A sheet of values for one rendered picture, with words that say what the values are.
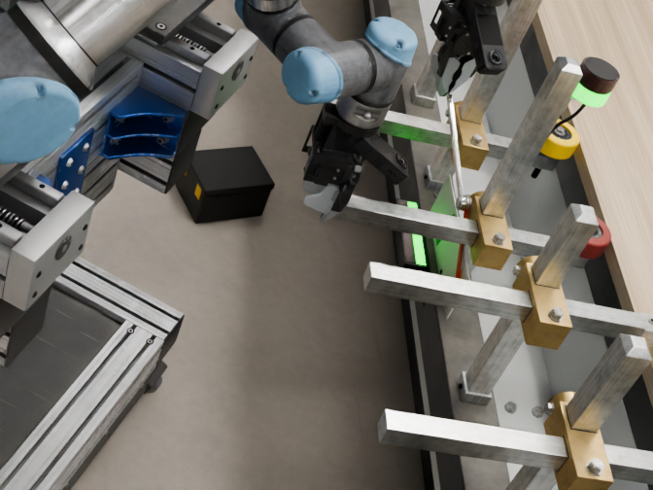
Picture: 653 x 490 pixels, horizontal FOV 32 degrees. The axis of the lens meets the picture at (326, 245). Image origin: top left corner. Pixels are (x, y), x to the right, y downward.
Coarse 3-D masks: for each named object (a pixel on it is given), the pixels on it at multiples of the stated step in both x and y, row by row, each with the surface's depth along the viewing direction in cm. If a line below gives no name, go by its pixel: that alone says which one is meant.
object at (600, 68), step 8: (592, 64) 168; (600, 64) 169; (608, 64) 170; (592, 72) 167; (600, 72) 167; (608, 72) 168; (616, 72) 169; (608, 80) 167; (584, 104) 172; (576, 112) 174; (568, 120) 174
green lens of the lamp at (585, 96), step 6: (576, 90) 169; (582, 90) 168; (588, 90) 168; (576, 96) 169; (582, 96) 169; (588, 96) 168; (594, 96) 168; (600, 96) 168; (606, 96) 169; (582, 102) 169; (588, 102) 169; (594, 102) 169; (600, 102) 169
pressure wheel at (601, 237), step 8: (600, 224) 187; (600, 232) 186; (608, 232) 186; (592, 240) 183; (600, 240) 184; (608, 240) 184; (584, 248) 183; (592, 248) 183; (600, 248) 183; (584, 256) 184; (592, 256) 184; (600, 256) 186
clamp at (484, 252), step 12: (480, 192) 190; (480, 204) 187; (468, 216) 189; (480, 216) 185; (492, 216) 186; (504, 216) 187; (480, 228) 183; (492, 228) 183; (504, 228) 184; (480, 240) 182; (492, 240) 181; (504, 240) 182; (480, 252) 181; (492, 252) 181; (504, 252) 181; (480, 264) 183; (492, 264) 183
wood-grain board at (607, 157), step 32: (544, 0) 238; (576, 0) 243; (608, 0) 248; (640, 0) 253; (544, 32) 229; (576, 32) 233; (608, 32) 237; (640, 32) 242; (640, 64) 232; (640, 96) 222; (576, 128) 207; (608, 128) 210; (640, 128) 214; (576, 160) 204; (608, 160) 202; (640, 160) 206; (608, 192) 195; (640, 192) 198; (608, 224) 189; (640, 224) 192; (608, 256) 186; (640, 256) 185; (640, 288) 179
